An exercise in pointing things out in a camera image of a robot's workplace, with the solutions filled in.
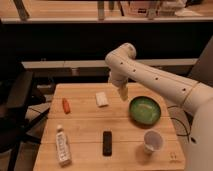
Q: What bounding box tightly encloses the white sponge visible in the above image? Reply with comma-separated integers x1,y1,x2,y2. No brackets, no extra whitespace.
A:
96,92,109,107

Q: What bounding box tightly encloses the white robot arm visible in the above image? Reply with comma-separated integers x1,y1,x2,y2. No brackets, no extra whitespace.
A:
105,43,213,171

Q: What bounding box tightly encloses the green ceramic bowl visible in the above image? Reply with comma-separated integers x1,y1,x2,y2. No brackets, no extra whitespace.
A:
129,96,161,126

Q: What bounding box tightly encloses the black remote control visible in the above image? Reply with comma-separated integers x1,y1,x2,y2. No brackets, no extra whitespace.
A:
103,131,112,156

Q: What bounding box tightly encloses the orange carrot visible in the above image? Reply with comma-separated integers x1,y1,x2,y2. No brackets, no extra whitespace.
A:
62,98,70,114

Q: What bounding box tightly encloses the clear plastic cup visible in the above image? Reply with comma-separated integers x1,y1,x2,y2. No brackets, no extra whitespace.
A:
143,130,164,155

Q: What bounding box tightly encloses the white plastic bottle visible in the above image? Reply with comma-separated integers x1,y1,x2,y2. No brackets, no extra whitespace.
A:
56,125,71,167

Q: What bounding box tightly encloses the black office chair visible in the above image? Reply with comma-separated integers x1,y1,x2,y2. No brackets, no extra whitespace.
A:
0,20,49,171

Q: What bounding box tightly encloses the black cable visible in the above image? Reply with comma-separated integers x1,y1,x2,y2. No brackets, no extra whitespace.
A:
167,105,192,138

